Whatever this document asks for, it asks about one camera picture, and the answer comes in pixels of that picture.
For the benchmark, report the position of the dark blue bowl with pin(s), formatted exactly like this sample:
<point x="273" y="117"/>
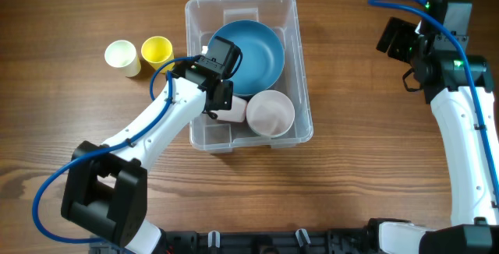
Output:
<point x="263" y="56"/>

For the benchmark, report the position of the clear plastic storage container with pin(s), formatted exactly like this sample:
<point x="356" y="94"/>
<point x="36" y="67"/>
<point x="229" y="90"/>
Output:
<point x="203" y="19"/>

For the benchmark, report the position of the pink bowl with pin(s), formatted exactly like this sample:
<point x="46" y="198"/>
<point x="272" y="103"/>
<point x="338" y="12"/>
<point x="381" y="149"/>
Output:
<point x="270" y="113"/>

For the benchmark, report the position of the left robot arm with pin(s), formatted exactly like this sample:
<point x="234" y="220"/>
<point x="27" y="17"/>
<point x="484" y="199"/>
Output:
<point x="106" y="188"/>

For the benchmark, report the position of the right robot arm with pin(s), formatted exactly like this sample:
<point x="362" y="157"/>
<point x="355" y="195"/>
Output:
<point x="465" y="118"/>

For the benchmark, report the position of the pink cup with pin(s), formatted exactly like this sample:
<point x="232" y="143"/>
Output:
<point x="237" y="113"/>

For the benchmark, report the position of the cream cup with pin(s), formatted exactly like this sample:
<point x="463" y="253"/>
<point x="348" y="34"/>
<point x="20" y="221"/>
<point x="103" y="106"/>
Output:
<point x="122" y="55"/>

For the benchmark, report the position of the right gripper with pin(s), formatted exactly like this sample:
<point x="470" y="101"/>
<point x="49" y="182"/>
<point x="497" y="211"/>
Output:
<point x="405" y="31"/>

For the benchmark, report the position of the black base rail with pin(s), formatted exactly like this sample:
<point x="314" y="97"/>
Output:
<point x="332" y="241"/>

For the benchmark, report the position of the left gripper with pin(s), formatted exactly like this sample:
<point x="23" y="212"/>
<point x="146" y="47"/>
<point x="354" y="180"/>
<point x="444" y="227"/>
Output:
<point x="226" y="100"/>

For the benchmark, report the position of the yellow cup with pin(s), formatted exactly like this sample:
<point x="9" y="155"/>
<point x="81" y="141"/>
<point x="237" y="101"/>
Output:
<point x="157" y="51"/>

